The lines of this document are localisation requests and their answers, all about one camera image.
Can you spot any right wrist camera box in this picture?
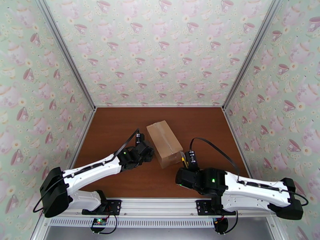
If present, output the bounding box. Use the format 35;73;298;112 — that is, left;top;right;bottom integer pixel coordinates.
186;151;198;170

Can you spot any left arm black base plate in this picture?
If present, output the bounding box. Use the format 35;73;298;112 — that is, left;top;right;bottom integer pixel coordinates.
82;199;122;216

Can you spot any yellow black utility knife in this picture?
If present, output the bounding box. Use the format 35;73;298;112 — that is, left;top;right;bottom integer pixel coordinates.
179;151;189;170

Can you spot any thin black wire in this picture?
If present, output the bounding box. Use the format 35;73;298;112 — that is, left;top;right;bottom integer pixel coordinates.
226;210;239;234
84;212;121;235

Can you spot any white slotted cable tray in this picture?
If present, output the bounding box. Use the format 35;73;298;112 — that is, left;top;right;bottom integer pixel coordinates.
48;216;216;228

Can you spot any aluminium frame post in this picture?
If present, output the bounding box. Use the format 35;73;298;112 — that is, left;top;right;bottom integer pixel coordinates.
34;0;97;110
222;0;286;110

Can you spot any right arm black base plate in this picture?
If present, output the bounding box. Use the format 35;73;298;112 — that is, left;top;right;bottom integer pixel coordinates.
196;199;236;216

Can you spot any black round bracket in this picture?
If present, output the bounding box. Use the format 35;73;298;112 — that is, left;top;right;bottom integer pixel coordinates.
214;218;228;234

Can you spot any small green circuit board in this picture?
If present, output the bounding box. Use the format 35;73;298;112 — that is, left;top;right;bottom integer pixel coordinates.
91;217;108;228

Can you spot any brown cardboard box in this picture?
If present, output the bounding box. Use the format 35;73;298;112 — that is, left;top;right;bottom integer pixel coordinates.
146;120;184;169

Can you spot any wide aluminium base rail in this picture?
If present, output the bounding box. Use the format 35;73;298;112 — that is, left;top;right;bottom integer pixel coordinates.
41;196;277;218

